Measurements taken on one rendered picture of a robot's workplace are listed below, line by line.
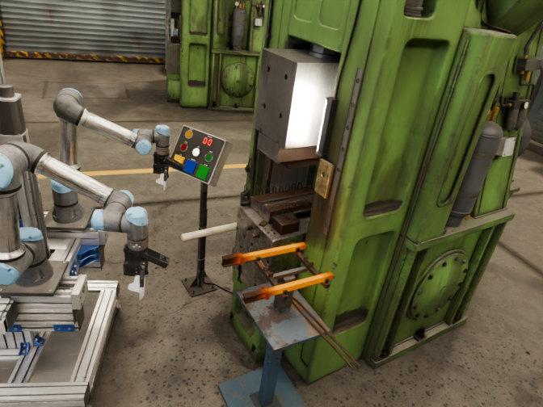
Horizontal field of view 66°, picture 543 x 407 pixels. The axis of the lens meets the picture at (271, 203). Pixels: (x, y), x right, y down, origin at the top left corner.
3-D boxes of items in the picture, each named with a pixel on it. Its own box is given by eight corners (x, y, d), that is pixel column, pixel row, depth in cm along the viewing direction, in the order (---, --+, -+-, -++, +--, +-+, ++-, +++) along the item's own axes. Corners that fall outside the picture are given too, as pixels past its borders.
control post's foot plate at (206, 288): (191, 298, 297) (191, 288, 292) (179, 279, 313) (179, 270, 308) (218, 290, 308) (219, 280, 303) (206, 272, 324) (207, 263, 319)
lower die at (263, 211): (268, 224, 223) (270, 210, 219) (250, 206, 237) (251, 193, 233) (329, 210, 244) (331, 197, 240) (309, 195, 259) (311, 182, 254)
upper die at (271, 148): (276, 163, 206) (279, 145, 201) (256, 148, 220) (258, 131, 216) (341, 154, 227) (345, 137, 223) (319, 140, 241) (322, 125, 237)
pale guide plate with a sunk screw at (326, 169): (325, 199, 197) (331, 165, 189) (313, 190, 204) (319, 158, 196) (328, 198, 199) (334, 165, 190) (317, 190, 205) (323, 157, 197)
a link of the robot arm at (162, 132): (153, 123, 228) (170, 123, 231) (153, 142, 233) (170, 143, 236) (153, 128, 222) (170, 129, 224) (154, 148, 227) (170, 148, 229)
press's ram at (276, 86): (295, 156, 192) (309, 67, 172) (254, 127, 219) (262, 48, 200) (362, 147, 213) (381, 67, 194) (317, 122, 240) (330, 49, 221)
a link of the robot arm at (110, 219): (102, 218, 160) (131, 221, 160) (90, 234, 150) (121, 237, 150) (100, 199, 156) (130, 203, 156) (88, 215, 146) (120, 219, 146)
